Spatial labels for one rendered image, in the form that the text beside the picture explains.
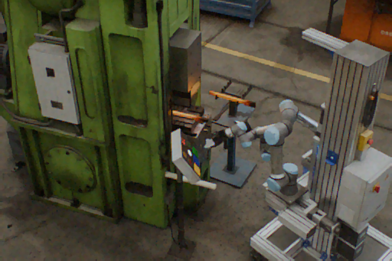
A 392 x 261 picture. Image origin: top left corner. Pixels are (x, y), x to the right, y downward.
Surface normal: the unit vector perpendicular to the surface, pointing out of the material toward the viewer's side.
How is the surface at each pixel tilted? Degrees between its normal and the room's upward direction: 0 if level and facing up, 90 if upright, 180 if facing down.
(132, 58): 89
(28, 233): 0
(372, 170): 0
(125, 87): 89
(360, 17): 90
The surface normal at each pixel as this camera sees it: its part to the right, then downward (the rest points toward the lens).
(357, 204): -0.73, 0.41
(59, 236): -0.01, -0.81
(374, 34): -0.53, 0.51
